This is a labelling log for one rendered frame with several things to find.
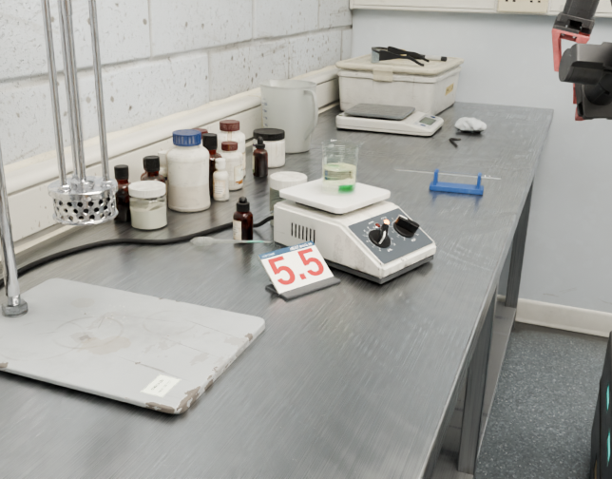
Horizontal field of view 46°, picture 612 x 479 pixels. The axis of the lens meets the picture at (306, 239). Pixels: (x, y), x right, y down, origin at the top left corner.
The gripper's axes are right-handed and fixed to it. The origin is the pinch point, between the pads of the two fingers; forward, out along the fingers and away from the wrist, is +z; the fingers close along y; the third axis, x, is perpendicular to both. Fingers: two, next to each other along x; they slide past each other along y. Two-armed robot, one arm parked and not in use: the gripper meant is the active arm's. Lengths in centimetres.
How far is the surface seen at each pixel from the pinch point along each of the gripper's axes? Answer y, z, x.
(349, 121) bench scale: -16, 45, -40
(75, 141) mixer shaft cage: 29, -62, -79
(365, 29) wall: -65, 89, -29
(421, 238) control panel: 32, -33, -40
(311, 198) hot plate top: 27, -34, -55
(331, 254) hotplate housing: 35, -35, -52
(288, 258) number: 36, -38, -58
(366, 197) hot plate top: 27, -34, -47
